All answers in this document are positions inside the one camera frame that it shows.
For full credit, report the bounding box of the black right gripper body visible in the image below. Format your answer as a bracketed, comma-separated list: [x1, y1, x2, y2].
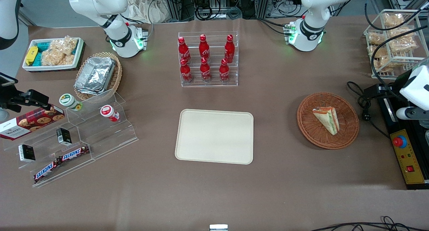
[0, 86, 21, 113]

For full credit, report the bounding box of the triangle sandwich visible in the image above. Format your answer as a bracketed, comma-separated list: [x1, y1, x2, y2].
[313, 106, 340, 136]

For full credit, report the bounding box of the oval light wicker basket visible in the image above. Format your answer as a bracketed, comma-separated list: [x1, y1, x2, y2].
[74, 52, 123, 101]

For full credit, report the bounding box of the round brown wicker basket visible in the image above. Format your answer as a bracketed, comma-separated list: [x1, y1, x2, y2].
[297, 92, 360, 150]

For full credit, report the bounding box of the beige rectangular tray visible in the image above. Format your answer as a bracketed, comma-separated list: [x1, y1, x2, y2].
[175, 109, 254, 165]

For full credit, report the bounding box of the red tartan cookie box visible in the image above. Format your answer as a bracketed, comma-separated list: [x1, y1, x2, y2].
[0, 105, 65, 141]

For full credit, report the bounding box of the green lid yogurt cup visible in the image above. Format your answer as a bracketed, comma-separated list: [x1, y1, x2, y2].
[59, 93, 83, 111]

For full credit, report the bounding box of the white rectangular bin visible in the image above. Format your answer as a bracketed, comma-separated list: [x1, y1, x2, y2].
[22, 37, 85, 72]

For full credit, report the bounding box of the yellow snack pack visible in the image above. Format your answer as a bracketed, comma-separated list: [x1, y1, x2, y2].
[25, 46, 39, 66]

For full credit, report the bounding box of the clear rice cracker bag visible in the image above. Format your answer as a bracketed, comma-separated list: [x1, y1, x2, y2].
[41, 50, 75, 67]
[50, 36, 78, 56]

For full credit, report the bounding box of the black power adapter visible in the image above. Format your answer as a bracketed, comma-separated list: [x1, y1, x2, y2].
[364, 84, 390, 99]

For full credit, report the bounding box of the small black box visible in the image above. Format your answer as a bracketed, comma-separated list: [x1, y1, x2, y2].
[18, 144, 36, 163]
[56, 128, 72, 146]

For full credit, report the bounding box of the black appliance housing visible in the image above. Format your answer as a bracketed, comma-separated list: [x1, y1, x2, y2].
[377, 84, 429, 190]

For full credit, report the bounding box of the silver foil container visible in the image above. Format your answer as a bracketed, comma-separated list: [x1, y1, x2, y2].
[74, 57, 116, 95]

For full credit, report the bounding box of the brown Snickers bar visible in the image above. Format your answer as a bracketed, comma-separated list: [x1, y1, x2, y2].
[33, 158, 62, 183]
[59, 145, 90, 162]

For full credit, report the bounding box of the yellow emergency stop panel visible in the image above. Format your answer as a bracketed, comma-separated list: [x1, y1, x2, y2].
[390, 129, 427, 185]

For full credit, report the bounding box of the red lid yogurt cup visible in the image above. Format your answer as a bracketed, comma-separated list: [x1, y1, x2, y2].
[100, 105, 120, 122]

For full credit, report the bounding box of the clear acrylic stepped shelf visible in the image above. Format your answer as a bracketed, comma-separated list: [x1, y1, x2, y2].
[3, 89, 139, 188]

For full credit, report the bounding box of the beige crumpled cloth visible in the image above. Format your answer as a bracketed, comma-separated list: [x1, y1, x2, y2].
[126, 0, 168, 24]

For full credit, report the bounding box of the red cola bottle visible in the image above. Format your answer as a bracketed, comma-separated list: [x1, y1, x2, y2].
[180, 58, 193, 84]
[199, 34, 210, 63]
[219, 59, 230, 83]
[200, 57, 211, 83]
[178, 36, 191, 65]
[224, 34, 235, 64]

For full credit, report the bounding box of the white power strip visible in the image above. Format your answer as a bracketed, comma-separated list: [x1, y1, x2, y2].
[268, 0, 303, 18]

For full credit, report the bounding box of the clear acrylic bottle rack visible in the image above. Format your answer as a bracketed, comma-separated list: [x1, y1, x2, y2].
[178, 31, 239, 88]

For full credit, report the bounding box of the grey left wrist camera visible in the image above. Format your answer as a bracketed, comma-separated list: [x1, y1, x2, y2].
[396, 107, 429, 121]

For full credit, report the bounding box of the white wire rack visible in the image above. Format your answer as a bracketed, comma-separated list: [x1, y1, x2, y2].
[364, 9, 429, 79]

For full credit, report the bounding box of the black floor cable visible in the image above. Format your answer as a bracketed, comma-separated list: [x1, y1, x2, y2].
[310, 216, 429, 231]

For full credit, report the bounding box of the aluminium frame post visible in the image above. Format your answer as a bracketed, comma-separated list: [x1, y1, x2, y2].
[256, 0, 270, 19]
[163, 0, 183, 22]

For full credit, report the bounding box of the coiled black cable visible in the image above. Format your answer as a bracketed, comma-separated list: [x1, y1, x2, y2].
[194, 4, 222, 21]

